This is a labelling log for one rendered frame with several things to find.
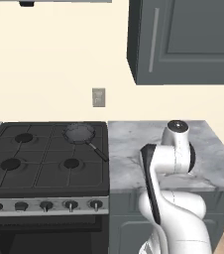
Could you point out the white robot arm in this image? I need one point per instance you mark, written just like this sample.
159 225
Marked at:
180 205

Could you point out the black gas stove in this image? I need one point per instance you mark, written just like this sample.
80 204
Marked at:
48 172

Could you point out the dark frying pan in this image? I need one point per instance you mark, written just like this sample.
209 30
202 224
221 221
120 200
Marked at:
81 135

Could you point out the dark grey base cupboard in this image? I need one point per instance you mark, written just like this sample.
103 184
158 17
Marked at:
170 221

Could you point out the grey wall switch plate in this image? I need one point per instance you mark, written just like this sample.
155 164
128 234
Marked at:
98 97

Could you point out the dark grey wall cupboard door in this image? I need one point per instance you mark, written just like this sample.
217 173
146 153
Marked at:
191 39

